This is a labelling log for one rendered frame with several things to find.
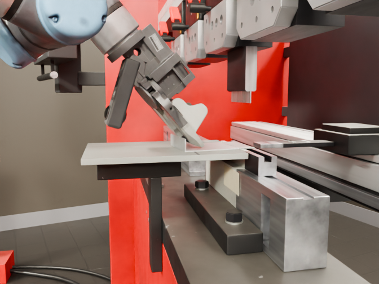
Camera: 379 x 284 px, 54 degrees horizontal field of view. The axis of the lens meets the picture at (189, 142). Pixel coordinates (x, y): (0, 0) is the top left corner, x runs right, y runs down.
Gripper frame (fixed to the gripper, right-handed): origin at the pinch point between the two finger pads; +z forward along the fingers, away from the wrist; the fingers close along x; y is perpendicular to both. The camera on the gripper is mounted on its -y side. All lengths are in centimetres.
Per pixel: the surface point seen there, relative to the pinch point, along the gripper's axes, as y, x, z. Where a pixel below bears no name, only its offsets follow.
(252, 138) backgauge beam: 26, 48, 30
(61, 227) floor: -85, 249, 61
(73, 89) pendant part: -5, 144, -18
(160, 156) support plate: -6.2, -6.7, -3.6
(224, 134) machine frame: 28, 82, 35
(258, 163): 4.1, -11.9, 6.2
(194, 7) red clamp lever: 18.0, 5.5, -16.8
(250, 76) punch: 14.5, -4.6, -2.7
